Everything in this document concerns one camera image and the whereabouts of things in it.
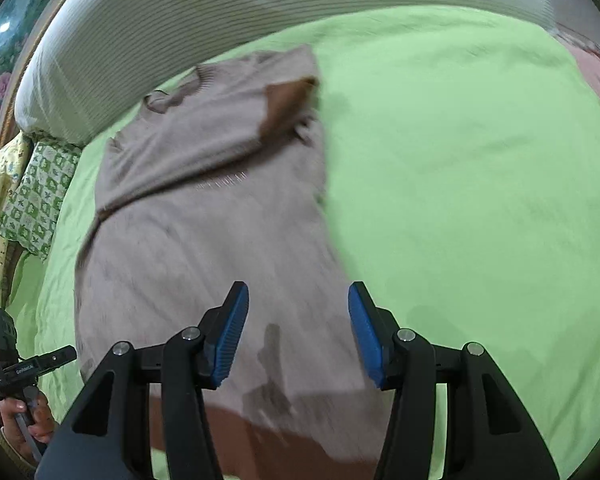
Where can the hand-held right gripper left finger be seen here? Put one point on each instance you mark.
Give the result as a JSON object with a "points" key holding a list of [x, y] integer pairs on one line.
{"points": [[230, 332]]}

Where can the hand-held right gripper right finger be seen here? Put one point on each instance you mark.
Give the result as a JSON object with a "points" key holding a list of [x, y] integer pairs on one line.
{"points": [[365, 335]]}

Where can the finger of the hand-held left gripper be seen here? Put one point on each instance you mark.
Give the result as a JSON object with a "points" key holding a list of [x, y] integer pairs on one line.
{"points": [[55, 357]]}

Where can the beige knit sweater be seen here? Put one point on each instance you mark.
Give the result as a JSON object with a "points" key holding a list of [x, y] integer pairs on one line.
{"points": [[200, 220]]}

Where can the person's left hand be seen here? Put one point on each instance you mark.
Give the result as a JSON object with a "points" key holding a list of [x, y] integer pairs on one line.
{"points": [[40, 417]]}

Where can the green checkered pillow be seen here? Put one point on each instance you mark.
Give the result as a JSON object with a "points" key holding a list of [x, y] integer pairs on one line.
{"points": [[37, 195]]}

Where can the green bed sheet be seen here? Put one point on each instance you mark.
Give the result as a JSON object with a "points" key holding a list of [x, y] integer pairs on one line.
{"points": [[455, 185]]}

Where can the framed floral painting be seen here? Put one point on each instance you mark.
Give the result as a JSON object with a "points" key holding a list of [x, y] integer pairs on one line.
{"points": [[10, 45]]}

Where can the white striped pillow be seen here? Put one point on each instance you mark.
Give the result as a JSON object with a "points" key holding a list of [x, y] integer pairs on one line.
{"points": [[230, 15]]}

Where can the pink cloth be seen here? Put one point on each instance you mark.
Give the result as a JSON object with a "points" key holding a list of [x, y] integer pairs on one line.
{"points": [[597, 75]]}

